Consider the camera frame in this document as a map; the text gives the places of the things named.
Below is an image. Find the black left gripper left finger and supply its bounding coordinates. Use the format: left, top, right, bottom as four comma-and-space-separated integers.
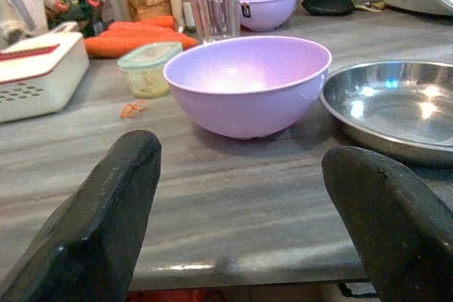
0, 129, 163, 302

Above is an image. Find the orange carrot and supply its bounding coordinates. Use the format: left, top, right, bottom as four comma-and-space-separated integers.
108, 16, 176, 33
84, 31, 198, 59

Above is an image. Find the stainless steel plate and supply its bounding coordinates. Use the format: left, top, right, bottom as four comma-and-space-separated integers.
318, 60, 453, 168

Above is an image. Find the small decorated christmas tree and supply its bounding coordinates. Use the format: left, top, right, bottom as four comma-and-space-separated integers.
45, 0, 106, 37

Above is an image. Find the large lilac plastic bowl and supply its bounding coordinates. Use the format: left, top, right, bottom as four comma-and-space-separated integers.
163, 35, 333, 140

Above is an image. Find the small glass container green lid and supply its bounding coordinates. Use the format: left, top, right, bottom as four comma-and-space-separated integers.
117, 42, 183, 98

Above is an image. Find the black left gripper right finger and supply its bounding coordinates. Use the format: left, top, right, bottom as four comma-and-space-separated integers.
321, 146, 453, 302

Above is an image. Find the clear drinking glass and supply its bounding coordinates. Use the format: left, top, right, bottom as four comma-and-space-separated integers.
180, 0, 243, 45

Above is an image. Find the lilac plastic bowl with label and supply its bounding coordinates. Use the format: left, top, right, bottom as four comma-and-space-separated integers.
239, 0, 299, 32

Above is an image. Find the white box grater red trim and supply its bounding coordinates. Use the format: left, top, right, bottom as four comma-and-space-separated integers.
0, 21, 91, 124

